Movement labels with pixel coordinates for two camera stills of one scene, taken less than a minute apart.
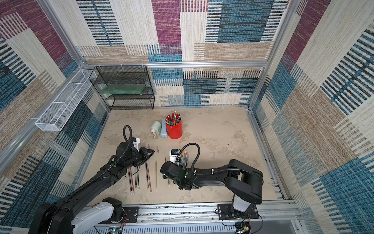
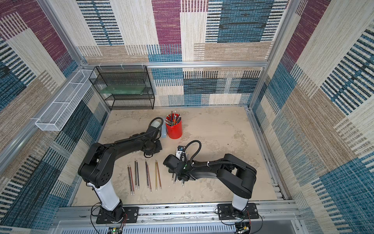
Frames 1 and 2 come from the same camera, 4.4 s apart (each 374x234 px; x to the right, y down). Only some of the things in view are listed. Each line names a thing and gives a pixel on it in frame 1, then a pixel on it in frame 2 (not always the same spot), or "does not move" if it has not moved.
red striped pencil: x=132 y=183 does not move
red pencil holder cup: x=174 y=126 does not move
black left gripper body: x=137 y=159 -> x=156 y=148
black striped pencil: x=130 y=182 does not move
